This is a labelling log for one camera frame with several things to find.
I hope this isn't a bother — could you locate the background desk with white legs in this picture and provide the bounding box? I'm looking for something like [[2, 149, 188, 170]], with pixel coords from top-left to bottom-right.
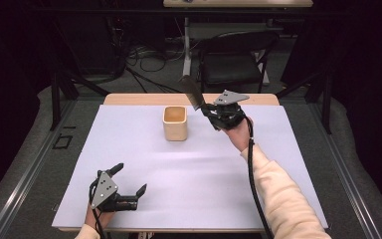
[[162, 0, 314, 86]]

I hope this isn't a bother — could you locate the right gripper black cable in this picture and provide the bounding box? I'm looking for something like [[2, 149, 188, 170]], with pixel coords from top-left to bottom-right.
[[244, 115, 276, 239]]

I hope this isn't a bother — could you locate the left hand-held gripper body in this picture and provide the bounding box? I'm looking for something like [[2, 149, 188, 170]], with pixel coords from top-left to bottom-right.
[[89, 169, 139, 213]]

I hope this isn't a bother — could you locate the black horizontal frame bar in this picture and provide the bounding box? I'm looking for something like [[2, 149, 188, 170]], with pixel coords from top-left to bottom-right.
[[29, 7, 349, 17]]

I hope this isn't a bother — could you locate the square wooden cup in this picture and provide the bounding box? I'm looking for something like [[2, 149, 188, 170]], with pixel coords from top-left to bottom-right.
[[162, 105, 189, 142]]

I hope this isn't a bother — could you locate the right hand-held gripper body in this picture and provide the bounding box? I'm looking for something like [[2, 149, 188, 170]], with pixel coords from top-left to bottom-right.
[[208, 89, 251, 131]]

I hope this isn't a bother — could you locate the black folding chair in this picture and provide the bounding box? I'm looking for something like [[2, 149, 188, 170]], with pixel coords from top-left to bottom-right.
[[193, 30, 281, 95]]

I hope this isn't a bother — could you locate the person's right hand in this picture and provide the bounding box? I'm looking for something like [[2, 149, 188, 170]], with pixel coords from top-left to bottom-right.
[[221, 115, 256, 153]]

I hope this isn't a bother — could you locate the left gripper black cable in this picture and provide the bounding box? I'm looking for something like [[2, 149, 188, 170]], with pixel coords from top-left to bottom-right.
[[88, 178, 109, 239]]

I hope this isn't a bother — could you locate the bundle of floor cables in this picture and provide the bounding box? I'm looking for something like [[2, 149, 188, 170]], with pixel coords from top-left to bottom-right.
[[124, 42, 184, 95]]

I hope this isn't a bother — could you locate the white table mat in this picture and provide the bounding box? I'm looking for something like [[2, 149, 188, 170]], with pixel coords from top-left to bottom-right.
[[51, 104, 329, 231]]

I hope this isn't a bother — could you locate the black metal stand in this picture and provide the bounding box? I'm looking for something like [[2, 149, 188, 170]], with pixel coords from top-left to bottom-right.
[[48, 19, 111, 132], [274, 68, 334, 135]]

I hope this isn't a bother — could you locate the aluminium floor rail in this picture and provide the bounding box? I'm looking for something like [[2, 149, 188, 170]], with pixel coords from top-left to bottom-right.
[[306, 99, 382, 239], [0, 99, 78, 239]]

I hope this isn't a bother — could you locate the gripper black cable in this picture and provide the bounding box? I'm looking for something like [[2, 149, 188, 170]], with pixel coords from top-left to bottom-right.
[[244, 115, 276, 239], [88, 178, 109, 239]]

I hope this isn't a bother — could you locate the person's left hand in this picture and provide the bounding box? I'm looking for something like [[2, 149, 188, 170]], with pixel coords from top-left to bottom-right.
[[84, 204, 115, 231]]

